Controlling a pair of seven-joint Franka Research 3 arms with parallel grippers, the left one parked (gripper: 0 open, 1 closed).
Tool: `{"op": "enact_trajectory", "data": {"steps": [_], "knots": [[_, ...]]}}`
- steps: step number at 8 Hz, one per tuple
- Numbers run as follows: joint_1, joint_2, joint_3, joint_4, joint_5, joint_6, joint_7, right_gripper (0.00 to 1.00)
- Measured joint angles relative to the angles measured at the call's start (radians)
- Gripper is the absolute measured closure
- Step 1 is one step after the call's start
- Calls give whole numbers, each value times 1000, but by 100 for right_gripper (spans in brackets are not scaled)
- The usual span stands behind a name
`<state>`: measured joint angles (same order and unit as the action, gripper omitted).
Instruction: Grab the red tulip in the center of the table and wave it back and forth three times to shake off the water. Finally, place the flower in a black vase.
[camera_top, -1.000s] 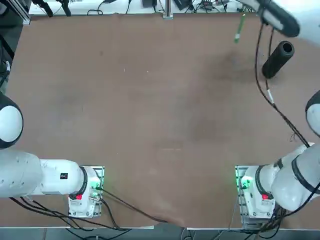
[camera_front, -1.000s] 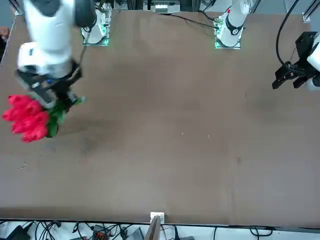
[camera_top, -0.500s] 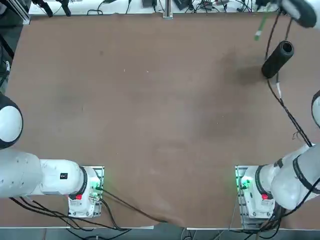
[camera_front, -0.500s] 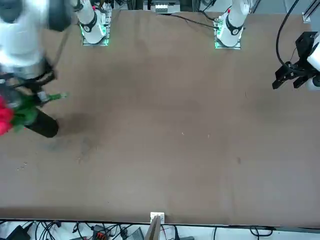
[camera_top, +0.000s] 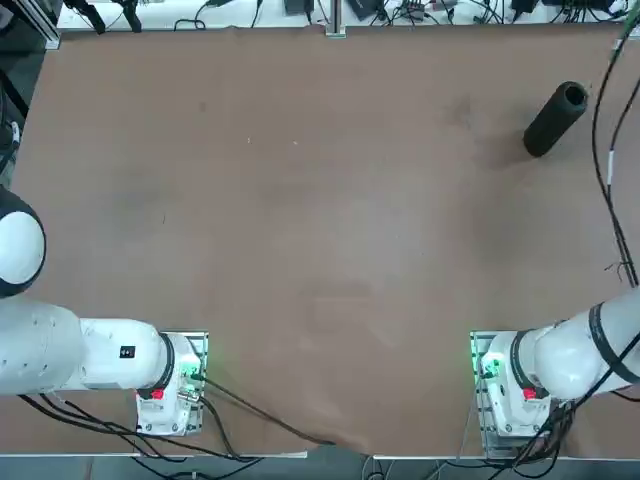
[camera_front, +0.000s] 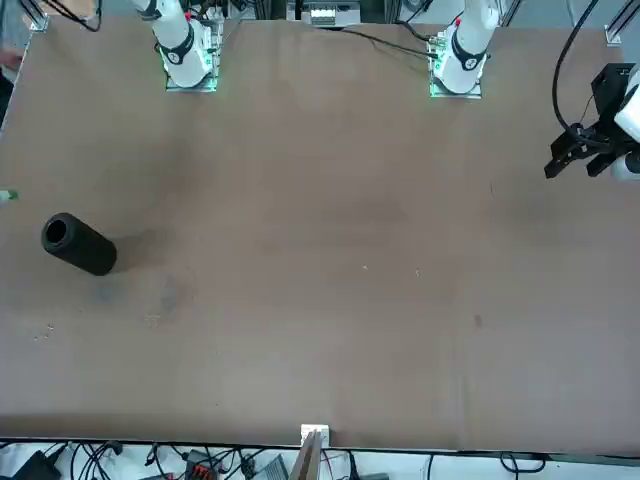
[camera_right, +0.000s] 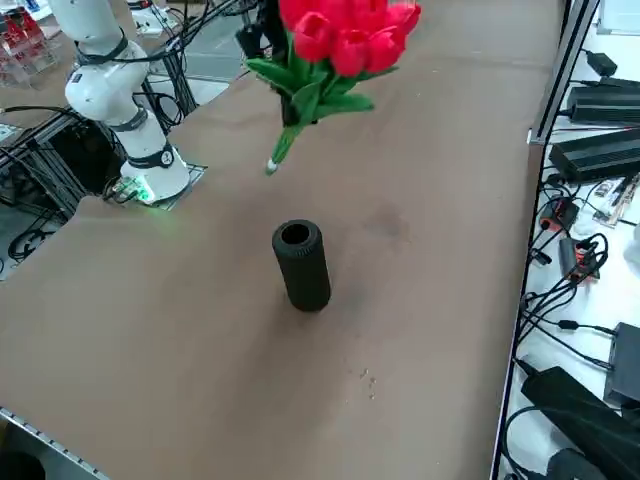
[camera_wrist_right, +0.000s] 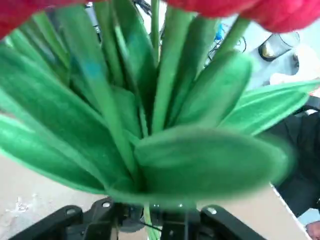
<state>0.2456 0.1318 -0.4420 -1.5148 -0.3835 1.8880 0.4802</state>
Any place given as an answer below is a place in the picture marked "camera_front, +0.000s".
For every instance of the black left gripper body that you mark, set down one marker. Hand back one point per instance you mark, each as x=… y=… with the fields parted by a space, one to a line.
x=607 y=92

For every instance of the red tulip bouquet green stems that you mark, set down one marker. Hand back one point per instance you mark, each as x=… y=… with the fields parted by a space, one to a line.
x=7 y=195

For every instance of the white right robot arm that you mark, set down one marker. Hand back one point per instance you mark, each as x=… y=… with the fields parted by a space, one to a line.
x=175 y=45

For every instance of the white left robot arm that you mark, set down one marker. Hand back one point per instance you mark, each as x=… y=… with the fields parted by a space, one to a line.
x=465 y=50

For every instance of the black cylindrical vase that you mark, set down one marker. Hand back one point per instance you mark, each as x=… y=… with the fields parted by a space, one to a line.
x=85 y=250

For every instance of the white power strip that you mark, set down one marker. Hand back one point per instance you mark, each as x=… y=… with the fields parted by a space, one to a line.
x=322 y=15

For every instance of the black box with red plugs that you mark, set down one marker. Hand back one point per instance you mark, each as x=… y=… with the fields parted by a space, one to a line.
x=200 y=470

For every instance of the black power adapter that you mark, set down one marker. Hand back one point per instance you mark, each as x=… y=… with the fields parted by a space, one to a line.
x=37 y=467

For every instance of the aluminium corner bracket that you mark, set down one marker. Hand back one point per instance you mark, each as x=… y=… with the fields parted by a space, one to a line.
x=612 y=35
x=40 y=24

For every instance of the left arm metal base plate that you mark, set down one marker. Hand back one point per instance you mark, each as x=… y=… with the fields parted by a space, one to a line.
x=452 y=94

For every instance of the aluminium post with bracket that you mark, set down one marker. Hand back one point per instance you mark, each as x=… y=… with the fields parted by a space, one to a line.
x=315 y=435

